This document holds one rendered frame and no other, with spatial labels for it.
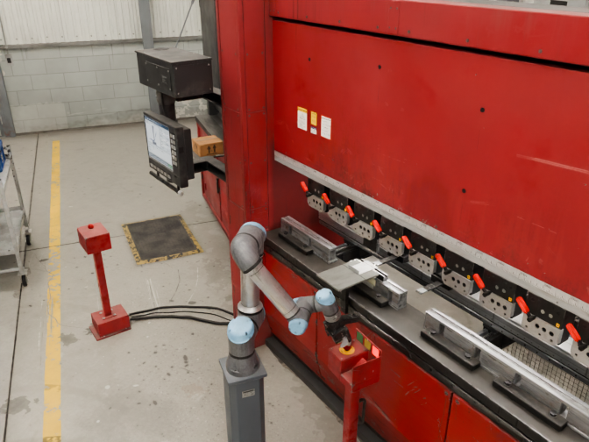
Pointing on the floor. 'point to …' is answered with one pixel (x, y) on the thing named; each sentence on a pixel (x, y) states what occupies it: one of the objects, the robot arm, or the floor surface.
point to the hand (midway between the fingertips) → (349, 343)
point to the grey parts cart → (12, 220)
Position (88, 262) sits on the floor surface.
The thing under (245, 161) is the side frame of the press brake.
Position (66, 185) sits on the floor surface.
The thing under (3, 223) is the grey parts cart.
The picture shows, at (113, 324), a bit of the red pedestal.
